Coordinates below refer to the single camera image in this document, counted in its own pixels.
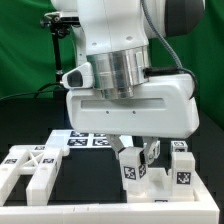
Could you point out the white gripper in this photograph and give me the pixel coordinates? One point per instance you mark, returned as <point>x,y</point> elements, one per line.
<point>162,107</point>

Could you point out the white chair seat plate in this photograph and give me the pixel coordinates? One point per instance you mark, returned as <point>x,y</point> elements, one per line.
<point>158,188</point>

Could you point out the white chair back ladder part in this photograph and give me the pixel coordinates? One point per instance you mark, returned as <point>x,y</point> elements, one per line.
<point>41,162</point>

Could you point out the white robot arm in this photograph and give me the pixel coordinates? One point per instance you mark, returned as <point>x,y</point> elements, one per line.
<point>114,90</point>

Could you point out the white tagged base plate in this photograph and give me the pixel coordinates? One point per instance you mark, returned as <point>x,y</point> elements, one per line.
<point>70,139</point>

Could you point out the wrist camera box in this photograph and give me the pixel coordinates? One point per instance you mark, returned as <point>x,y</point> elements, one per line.
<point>80,77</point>

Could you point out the white frame wall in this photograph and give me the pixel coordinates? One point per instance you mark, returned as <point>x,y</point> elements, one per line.
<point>202,210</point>

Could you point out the black camera stand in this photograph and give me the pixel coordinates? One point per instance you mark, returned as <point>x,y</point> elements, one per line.
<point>59,28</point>

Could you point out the grey mounted camera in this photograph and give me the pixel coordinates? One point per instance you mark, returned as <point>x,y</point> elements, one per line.
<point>63,16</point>

